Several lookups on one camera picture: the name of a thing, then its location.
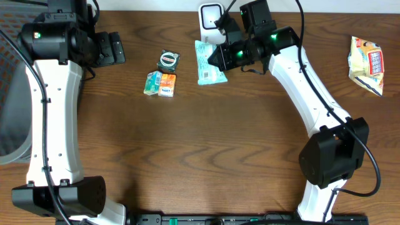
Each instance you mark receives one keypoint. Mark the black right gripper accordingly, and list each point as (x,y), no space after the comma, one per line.
(224,62)

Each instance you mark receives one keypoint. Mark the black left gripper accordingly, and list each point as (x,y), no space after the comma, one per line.
(104,48)

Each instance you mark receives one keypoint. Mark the teal Kleenex tissue pack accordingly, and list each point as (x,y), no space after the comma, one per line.
(153,83)

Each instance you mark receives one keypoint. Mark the green wipes pack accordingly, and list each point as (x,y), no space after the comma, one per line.
(207,74)

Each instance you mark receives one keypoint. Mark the orange snack pack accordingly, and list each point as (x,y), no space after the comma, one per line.
(167,84)

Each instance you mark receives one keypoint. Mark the yellow wet wipes pack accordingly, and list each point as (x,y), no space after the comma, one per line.
(366,65)

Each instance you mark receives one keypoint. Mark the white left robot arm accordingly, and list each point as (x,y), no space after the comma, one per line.
(57,48)

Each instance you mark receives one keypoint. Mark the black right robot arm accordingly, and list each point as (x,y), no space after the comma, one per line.
(337,142)

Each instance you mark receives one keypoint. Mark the white barcode scanner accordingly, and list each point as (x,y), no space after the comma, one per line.
(209,13)

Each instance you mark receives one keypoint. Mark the grey plastic mesh basket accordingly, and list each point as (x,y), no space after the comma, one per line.
(16,134)

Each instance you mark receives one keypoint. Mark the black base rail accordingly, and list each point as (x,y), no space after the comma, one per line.
(269,218)

